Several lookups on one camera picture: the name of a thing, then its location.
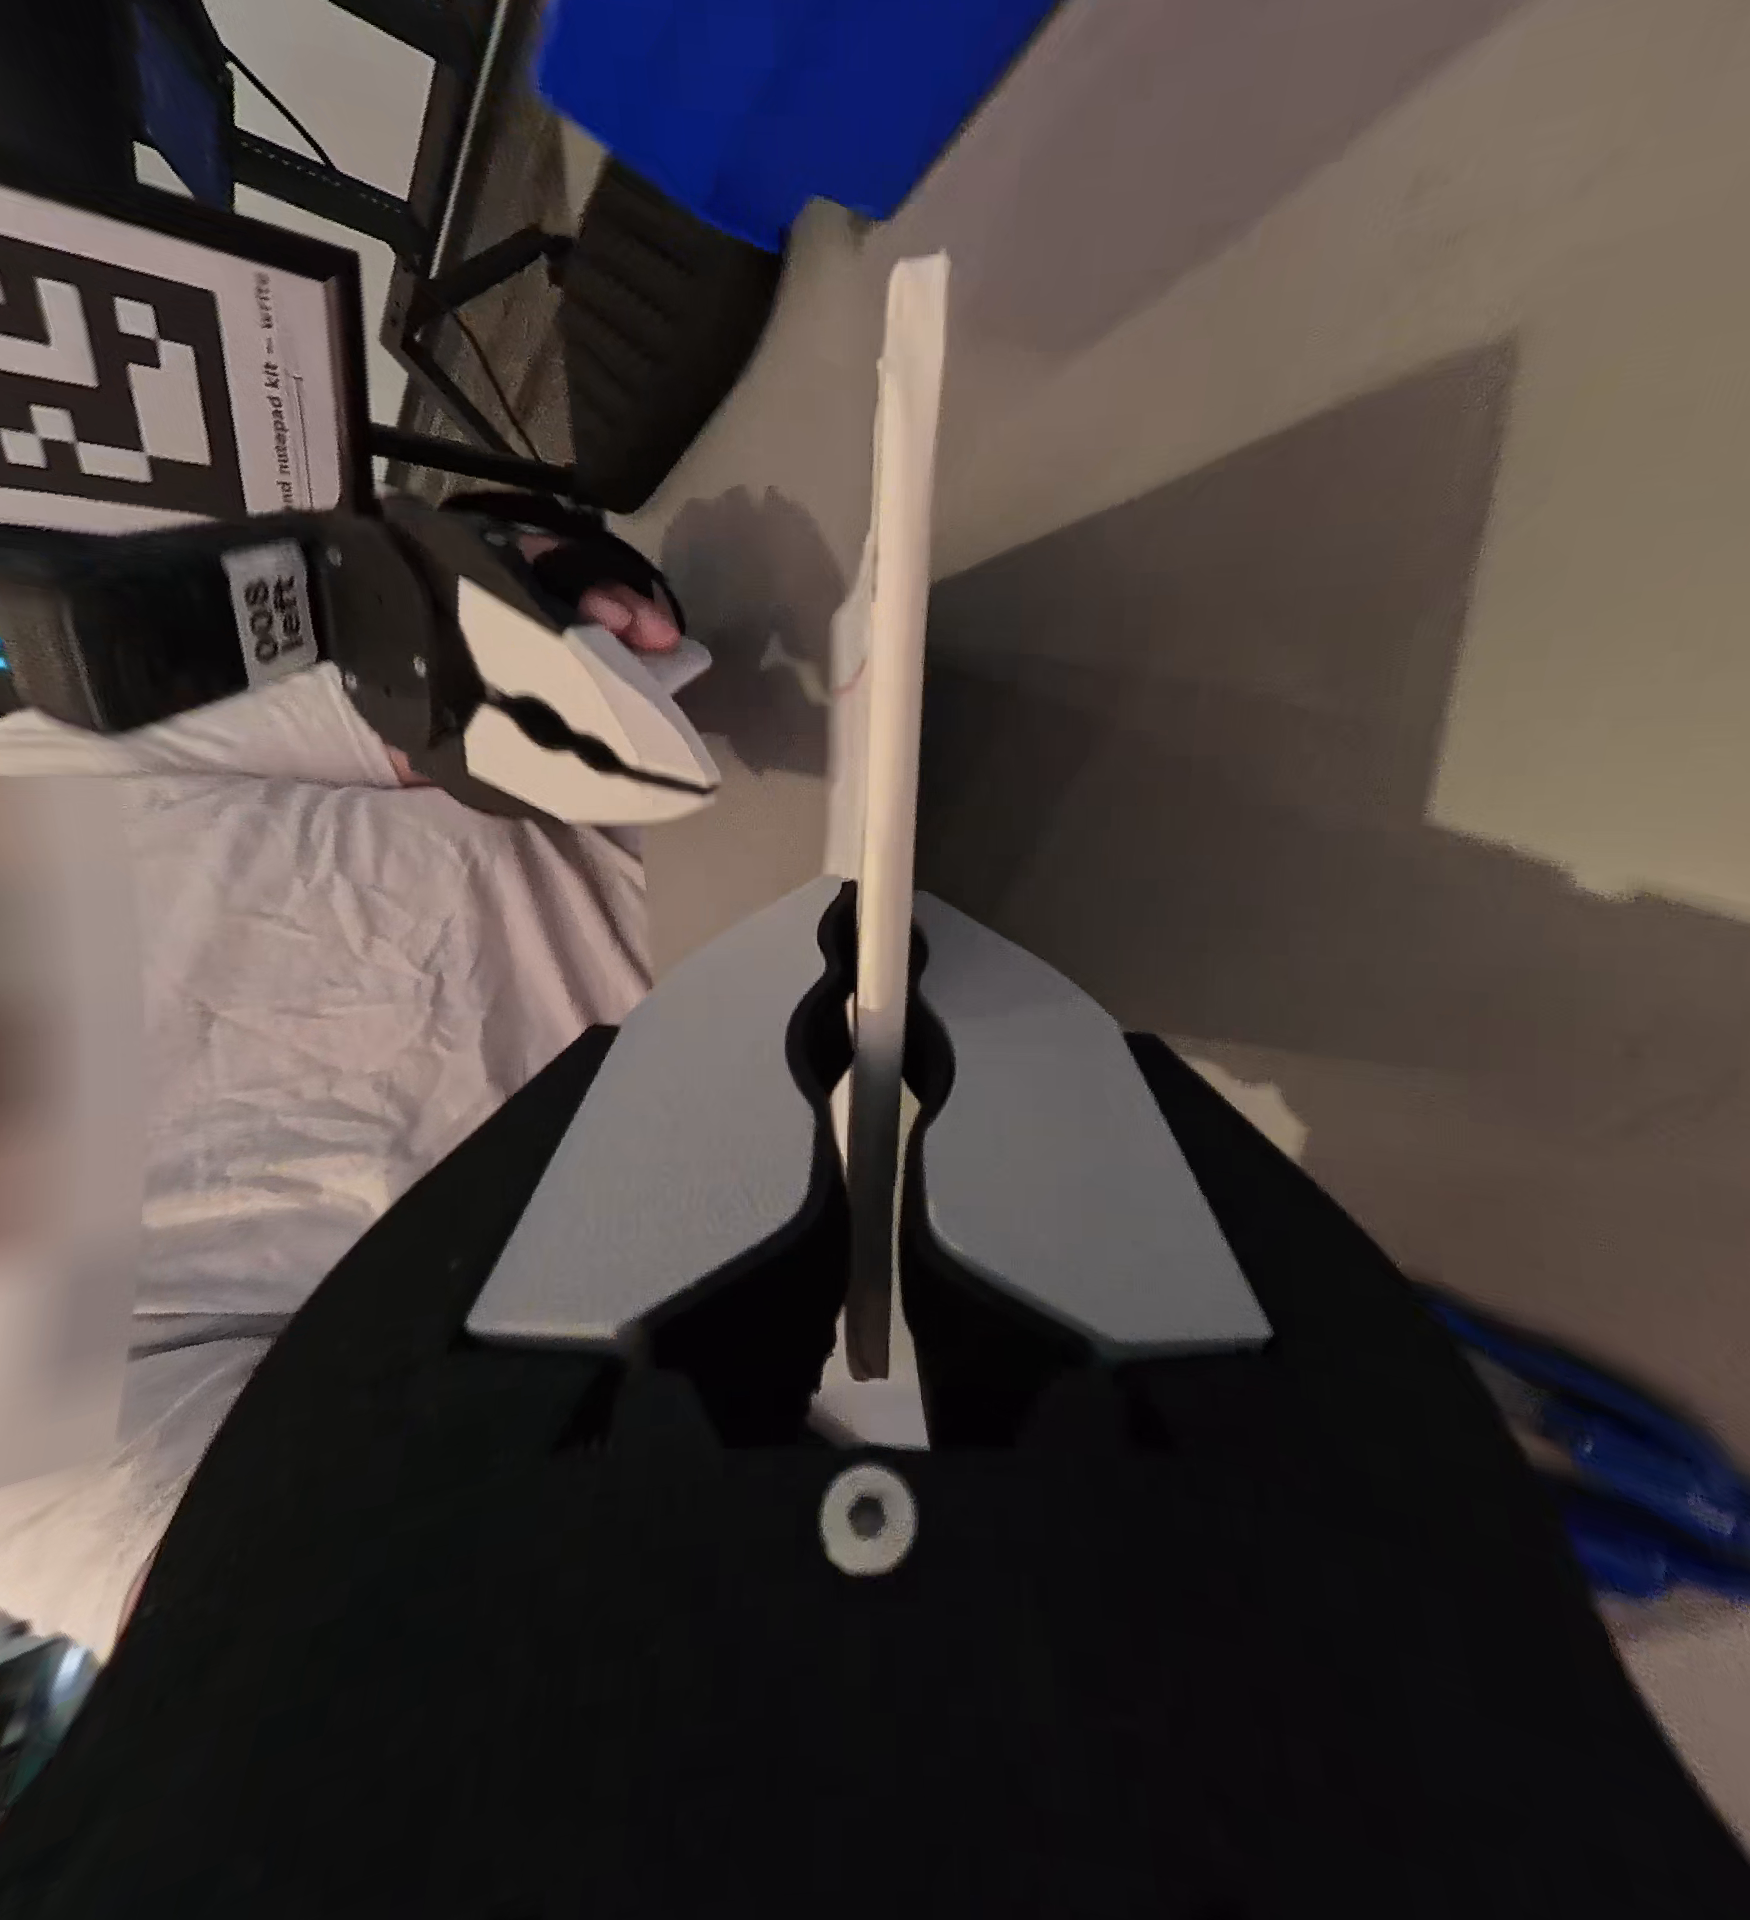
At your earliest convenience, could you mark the person's white shirt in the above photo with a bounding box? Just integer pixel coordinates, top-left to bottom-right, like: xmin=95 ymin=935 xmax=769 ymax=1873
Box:
xmin=0 ymin=659 xmax=656 ymax=1660

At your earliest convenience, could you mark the dark ribbed panel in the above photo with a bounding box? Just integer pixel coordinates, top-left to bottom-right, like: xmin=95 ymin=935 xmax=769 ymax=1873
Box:
xmin=567 ymin=158 xmax=787 ymax=514

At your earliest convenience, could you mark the blue pen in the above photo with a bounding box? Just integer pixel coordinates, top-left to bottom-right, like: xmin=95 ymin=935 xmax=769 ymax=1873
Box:
xmin=1415 ymin=1290 xmax=1750 ymax=1578
xmin=1556 ymin=1476 xmax=1750 ymax=1609

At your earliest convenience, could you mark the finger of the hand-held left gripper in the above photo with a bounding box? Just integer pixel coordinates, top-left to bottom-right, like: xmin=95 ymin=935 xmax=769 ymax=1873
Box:
xmin=461 ymin=701 xmax=722 ymax=826
xmin=457 ymin=574 xmax=722 ymax=784

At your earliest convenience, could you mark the person's left hand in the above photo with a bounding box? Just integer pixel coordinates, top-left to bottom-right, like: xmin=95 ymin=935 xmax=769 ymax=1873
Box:
xmin=583 ymin=589 xmax=685 ymax=658

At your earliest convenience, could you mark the framed tag sign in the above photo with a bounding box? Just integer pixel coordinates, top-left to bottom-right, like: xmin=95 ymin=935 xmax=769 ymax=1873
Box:
xmin=0 ymin=113 xmax=375 ymax=548

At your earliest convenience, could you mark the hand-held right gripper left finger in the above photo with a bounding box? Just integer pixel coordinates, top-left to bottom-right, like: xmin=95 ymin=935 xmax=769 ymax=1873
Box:
xmin=465 ymin=879 xmax=859 ymax=1355

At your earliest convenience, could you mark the black metal frame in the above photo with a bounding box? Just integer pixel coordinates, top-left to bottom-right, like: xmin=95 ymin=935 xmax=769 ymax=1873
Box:
xmin=139 ymin=0 xmax=586 ymax=497

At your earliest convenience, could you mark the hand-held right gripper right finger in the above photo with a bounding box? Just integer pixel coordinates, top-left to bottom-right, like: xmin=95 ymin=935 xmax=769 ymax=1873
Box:
xmin=906 ymin=890 xmax=1275 ymax=1363

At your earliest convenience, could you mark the white lined notepad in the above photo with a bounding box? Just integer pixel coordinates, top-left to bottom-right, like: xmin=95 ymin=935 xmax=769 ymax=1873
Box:
xmin=818 ymin=249 xmax=956 ymax=1385

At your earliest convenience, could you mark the blue plastic bin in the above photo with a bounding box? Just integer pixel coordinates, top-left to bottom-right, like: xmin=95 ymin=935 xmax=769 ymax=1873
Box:
xmin=535 ymin=0 xmax=1061 ymax=255

